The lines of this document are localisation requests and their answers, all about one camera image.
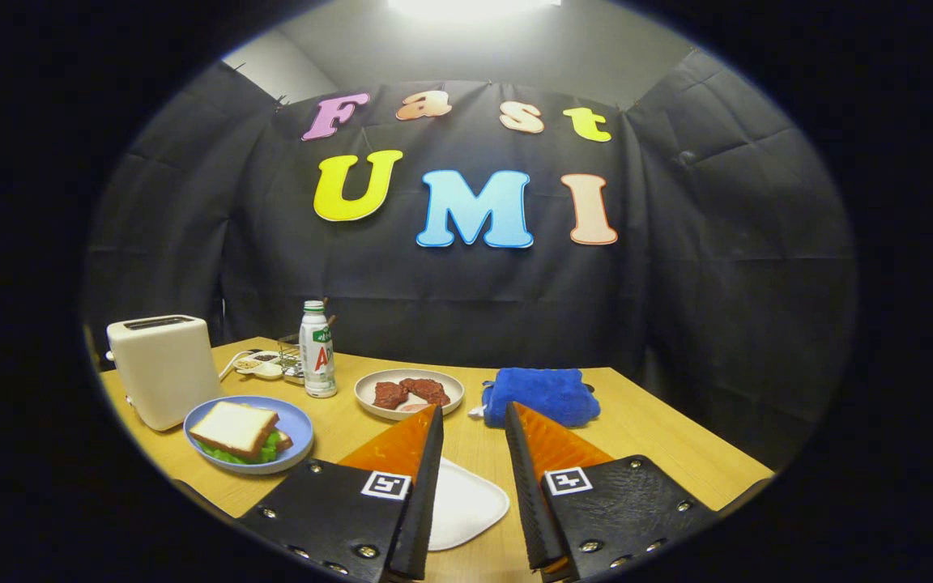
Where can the white bottle green cap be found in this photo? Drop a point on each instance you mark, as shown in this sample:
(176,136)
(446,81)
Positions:
(318,364)

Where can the black backdrop cloth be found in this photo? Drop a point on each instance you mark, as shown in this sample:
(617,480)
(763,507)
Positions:
(717,283)

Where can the pink ham slice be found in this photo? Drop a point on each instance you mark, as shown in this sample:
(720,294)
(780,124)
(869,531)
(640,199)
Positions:
(414,407)

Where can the toasted bread slice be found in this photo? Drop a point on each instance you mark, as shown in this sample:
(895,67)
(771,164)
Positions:
(236,425)

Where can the white square plate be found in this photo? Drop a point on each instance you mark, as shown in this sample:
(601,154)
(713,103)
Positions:
(462,506)

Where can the blue round plate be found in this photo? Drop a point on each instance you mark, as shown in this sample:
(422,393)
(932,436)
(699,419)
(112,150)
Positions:
(296,425)

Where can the blue towel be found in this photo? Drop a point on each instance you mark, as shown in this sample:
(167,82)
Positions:
(543,397)

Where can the long dark red meat slice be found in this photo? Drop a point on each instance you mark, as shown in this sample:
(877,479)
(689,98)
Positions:
(428,391)

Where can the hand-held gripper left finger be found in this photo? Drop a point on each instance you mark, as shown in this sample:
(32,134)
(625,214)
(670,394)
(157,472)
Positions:
(422,502)

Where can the green lettuce leaf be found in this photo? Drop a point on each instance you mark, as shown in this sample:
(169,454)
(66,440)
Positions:
(227,457)

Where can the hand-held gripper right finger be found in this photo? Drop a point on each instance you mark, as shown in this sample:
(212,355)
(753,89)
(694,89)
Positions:
(527,502)

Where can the white divided condiment dish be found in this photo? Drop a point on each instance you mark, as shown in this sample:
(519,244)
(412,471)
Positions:
(260,368)

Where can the small dark red meat slice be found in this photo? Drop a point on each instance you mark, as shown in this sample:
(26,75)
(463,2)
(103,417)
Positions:
(389,395)

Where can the white toaster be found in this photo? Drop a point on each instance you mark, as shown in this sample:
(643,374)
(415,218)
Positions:
(167,372)

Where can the brown chopsticks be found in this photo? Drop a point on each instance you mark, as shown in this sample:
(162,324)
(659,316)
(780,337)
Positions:
(329,316)

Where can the beige round plate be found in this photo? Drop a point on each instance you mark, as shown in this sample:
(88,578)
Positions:
(365,397)

